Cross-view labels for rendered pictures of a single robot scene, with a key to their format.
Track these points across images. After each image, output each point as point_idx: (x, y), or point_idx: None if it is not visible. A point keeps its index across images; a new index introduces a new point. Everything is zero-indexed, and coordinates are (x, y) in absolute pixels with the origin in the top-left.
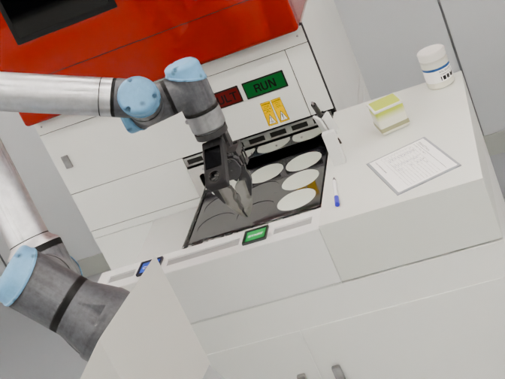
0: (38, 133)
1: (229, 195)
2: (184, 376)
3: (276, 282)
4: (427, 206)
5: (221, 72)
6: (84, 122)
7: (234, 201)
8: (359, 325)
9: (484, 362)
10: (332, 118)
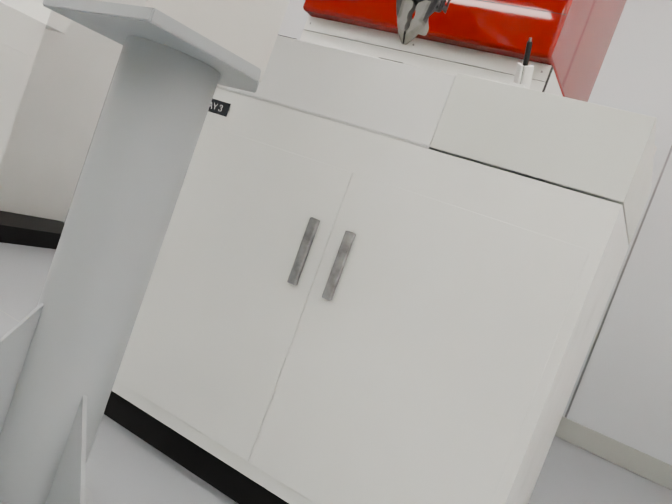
0: (304, 26)
1: (406, 9)
2: (231, 32)
3: (375, 108)
4: (575, 115)
5: (461, 64)
6: (339, 39)
7: (406, 17)
8: (406, 205)
9: (488, 338)
10: (531, 79)
